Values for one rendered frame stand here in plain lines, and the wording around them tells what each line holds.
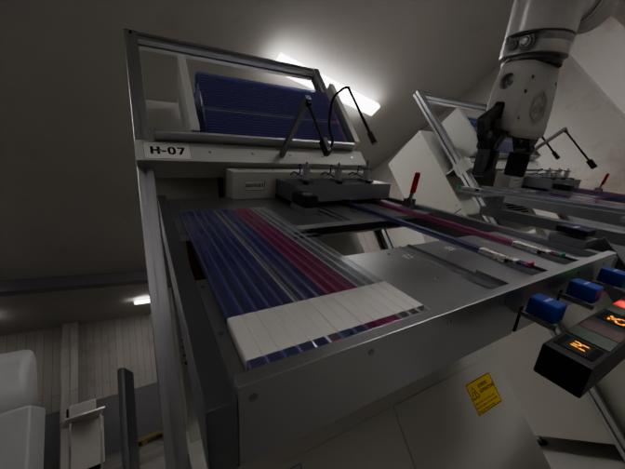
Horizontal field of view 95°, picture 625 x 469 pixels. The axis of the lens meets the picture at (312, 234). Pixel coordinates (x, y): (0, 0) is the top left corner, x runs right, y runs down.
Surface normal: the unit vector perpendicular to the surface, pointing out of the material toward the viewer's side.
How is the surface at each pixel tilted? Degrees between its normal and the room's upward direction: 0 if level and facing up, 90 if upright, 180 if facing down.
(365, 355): 134
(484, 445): 90
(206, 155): 90
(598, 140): 90
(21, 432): 90
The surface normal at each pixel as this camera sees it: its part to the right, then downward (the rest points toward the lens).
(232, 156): 0.40, -0.44
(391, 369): 0.49, 0.29
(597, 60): -0.75, -0.01
